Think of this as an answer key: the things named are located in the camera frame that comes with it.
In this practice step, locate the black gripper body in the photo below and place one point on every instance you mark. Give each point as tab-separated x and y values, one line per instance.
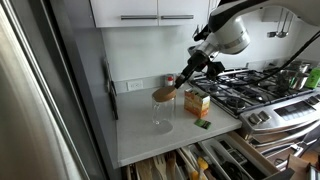
198	61

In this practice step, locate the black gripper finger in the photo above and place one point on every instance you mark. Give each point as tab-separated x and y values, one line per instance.
184	76

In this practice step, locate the brown cork lid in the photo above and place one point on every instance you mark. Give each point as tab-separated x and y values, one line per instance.
164	94

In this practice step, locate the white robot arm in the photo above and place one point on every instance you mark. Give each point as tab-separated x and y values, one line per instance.
228	32

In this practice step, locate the clear glass jug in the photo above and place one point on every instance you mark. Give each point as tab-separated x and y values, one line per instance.
163	111

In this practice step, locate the red label can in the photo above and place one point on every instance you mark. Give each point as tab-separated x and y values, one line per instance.
169	80

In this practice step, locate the orange tea box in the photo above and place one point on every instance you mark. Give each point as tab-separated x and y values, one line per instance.
196	102

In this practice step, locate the green mint tea packet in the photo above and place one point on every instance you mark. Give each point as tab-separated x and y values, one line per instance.
202	123

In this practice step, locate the hanging metal ladle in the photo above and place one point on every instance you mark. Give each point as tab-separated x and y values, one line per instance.
283	26

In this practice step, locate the gas stove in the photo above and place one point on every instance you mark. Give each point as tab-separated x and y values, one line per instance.
271	113

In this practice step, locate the wooden fork utensil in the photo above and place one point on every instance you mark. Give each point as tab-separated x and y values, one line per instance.
160	165

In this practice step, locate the open utensil drawer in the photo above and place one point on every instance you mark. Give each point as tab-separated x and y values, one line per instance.
228	156

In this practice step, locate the white upper cabinet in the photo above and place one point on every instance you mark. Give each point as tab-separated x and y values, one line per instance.
134	13

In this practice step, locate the stainless steel refrigerator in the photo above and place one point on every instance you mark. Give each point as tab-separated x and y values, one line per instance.
46	107

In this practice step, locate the white wall outlet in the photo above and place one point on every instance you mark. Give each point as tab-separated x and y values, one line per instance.
134	85

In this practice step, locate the yellow handled utensil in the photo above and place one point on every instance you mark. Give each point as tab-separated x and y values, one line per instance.
200	175

